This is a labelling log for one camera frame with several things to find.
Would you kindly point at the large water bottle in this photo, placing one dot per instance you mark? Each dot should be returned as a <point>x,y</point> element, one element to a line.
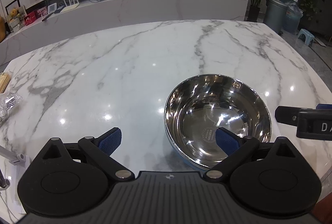
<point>293,17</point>

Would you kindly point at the stuffed bear toy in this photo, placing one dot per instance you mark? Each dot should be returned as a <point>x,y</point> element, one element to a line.
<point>14,17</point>

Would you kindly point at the stainless steel bowl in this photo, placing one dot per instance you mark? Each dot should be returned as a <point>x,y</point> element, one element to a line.
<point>207,120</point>

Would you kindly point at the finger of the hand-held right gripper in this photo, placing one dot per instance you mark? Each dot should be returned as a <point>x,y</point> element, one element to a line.
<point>324,107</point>
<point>285,115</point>

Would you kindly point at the small white digital clock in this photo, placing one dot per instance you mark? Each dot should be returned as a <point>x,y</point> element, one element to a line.
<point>51,9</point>

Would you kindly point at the black picture frame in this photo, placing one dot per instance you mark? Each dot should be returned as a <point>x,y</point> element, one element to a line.
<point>10,4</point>

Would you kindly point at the grey trash can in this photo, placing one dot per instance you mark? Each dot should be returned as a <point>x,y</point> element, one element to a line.
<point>275,15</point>

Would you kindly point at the white wifi router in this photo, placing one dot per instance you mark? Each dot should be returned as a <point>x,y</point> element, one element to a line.
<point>71,5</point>

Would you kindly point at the bundle of bamboo skewers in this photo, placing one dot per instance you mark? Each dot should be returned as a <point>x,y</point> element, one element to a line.
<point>4,82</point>

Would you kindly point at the clear plastic bag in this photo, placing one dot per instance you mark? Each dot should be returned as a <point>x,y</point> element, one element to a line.
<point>7,107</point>

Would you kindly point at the pink card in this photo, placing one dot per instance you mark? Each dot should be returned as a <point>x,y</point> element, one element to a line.
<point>41,12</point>

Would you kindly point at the dark grey cabinet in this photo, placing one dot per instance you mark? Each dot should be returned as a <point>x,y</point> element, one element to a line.
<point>323,16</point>

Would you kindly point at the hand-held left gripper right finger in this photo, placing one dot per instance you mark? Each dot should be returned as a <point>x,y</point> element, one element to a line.
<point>227,141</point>

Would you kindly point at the white metal stand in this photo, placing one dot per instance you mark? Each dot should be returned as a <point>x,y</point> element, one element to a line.
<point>19,157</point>

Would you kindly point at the person's orange clothing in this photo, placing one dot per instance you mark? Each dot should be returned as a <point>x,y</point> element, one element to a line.
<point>324,211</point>

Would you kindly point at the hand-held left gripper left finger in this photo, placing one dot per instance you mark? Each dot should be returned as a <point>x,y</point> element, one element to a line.
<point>111,139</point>

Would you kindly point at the small blue stool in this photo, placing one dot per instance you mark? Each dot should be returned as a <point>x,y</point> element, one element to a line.
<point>306,35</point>

